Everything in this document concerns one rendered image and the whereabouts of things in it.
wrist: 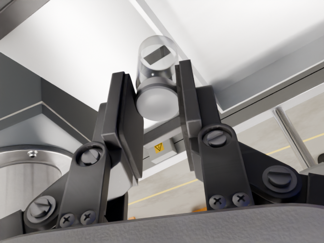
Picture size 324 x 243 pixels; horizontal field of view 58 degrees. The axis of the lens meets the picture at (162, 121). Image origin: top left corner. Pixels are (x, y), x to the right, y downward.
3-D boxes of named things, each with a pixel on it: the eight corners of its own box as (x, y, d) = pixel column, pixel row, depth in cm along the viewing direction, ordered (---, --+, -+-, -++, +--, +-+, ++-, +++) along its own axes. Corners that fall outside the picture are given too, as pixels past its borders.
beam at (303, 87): (320, 54, 119) (337, 75, 113) (321, 65, 126) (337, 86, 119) (40, 201, 167) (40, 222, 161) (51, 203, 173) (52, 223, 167)
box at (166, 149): (167, 133, 136) (172, 150, 131) (172, 137, 140) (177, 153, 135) (146, 144, 139) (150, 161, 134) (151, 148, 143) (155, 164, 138)
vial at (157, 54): (174, 30, 15) (178, 77, 12) (180, 65, 17) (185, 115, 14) (133, 37, 16) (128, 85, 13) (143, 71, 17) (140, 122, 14)
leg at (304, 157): (240, 26, 144) (325, 164, 103) (244, 37, 151) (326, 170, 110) (223, 36, 147) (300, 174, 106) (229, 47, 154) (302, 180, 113)
